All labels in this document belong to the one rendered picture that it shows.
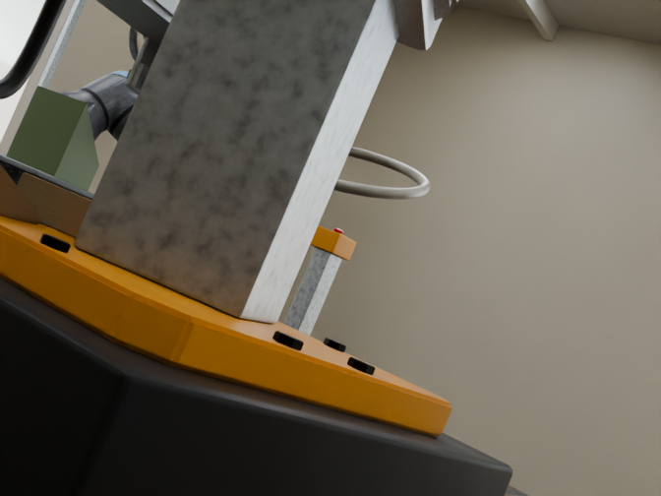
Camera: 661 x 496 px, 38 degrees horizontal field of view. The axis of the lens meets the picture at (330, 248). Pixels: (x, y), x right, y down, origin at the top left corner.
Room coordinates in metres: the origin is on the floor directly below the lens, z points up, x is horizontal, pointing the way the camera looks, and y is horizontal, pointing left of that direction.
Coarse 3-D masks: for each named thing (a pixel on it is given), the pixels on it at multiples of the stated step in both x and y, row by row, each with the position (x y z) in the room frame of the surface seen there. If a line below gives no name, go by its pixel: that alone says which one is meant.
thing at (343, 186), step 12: (360, 156) 2.85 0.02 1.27; (372, 156) 2.84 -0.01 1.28; (384, 156) 2.83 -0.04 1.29; (396, 168) 2.80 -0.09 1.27; (408, 168) 2.76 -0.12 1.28; (420, 180) 2.66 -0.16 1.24; (348, 192) 2.43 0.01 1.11; (360, 192) 2.43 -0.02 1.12; (372, 192) 2.44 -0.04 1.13; (384, 192) 2.45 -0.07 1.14; (396, 192) 2.47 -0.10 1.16; (408, 192) 2.50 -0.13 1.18; (420, 192) 2.54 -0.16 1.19
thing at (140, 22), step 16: (96, 0) 1.75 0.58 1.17; (112, 0) 1.69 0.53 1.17; (128, 0) 1.64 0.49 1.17; (144, 0) 1.60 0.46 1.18; (160, 0) 1.62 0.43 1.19; (176, 0) 1.65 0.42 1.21; (128, 16) 1.77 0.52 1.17; (144, 16) 1.71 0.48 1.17; (160, 16) 1.65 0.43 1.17; (144, 32) 1.86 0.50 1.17; (160, 32) 1.79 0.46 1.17; (144, 48) 1.89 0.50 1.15; (128, 80) 1.89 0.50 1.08
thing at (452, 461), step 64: (0, 320) 0.70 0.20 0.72; (64, 320) 0.72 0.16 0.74; (0, 384) 0.68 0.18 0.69; (64, 384) 0.64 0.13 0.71; (128, 384) 0.61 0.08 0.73; (192, 384) 0.67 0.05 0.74; (0, 448) 0.66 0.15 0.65; (64, 448) 0.62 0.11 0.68; (128, 448) 0.63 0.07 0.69; (192, 448) 0.67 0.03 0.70; (256, 448) 0.73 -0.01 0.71; (320, 448) 0.79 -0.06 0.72; (384, 448) 0.86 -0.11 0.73; (448, 448) 0.98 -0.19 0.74
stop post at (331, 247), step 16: (320, 240) 3.62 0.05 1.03; (336, 240) 3.57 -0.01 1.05; (352, 240) 3.64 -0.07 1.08; (320, 256) 3.62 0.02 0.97; (336, 256) 3.63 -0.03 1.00; (320, 272) 3.60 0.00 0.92; (304, 288) 3.63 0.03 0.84; (320, 288) 3.62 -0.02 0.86; (304, 304) 3.61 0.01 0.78; (320, 304) 3.64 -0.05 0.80; (288, 320) 3.64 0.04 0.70; (304, 320) 3.60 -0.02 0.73
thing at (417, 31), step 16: (400, 0) 0.98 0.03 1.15; (416, 0) 0.97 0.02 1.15; (432, 0) 1.01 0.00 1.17; (448, 0) 1.00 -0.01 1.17; (400, 16) 1.03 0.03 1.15; (416, 16) 1.01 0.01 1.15; (432, 16) 1.05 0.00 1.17; (400, 32) 1.09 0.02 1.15; (416, 32) 1.07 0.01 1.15; (432, 32) 1.10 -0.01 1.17; (416, 48) 1.13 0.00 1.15
